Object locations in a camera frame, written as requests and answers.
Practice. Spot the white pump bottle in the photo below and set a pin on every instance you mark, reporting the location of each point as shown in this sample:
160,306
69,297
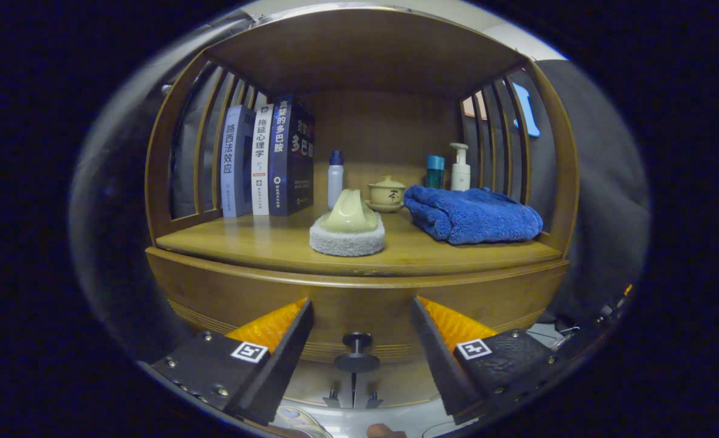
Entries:
460,175

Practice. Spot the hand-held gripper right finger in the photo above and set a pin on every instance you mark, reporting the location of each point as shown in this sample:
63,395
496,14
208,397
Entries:
441,365

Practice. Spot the dark blue book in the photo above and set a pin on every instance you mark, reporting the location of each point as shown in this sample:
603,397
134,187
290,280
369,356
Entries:
289,158

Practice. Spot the wooden cabinet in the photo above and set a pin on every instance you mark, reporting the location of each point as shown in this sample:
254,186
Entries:
384,128

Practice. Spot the wooden cabinet door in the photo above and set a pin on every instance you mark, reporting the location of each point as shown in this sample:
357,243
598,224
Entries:
399,383
317,383

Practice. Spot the blue folded towel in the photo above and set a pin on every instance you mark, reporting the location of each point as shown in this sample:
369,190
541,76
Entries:
475,216

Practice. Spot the light blue book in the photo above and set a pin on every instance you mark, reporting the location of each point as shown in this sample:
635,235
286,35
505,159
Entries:
235,164

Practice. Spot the white bottle with blue cap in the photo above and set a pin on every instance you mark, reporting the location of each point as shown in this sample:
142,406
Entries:
335,182

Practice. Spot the black tool with orange tip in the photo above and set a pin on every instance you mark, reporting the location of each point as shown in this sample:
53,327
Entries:
626,291

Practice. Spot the teal bottle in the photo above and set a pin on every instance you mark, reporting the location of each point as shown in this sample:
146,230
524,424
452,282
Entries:
435,173

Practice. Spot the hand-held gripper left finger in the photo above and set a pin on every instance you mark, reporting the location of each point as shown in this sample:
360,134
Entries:
279,371

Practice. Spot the beige lidded teacup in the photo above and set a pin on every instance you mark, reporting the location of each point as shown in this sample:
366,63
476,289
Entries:
386,194

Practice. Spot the white book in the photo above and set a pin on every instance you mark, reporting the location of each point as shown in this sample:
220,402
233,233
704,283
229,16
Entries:
262,164

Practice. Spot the wooden countertop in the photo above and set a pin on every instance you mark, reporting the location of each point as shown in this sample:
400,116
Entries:
262,243

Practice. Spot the wooden drawer with black knob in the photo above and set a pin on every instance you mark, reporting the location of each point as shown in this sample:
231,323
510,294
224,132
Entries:
359,304

